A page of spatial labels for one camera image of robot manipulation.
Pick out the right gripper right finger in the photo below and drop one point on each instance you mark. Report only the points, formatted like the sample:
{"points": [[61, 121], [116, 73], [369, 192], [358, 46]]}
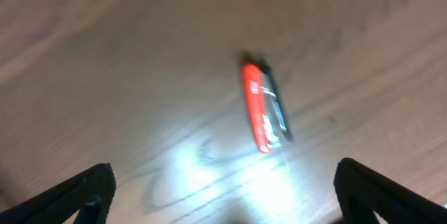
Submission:
{"points": [[364, 194]]}

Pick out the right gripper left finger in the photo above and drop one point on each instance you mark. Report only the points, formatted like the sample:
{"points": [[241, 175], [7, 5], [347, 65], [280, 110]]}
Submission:
{"points": [[88, 195]]}

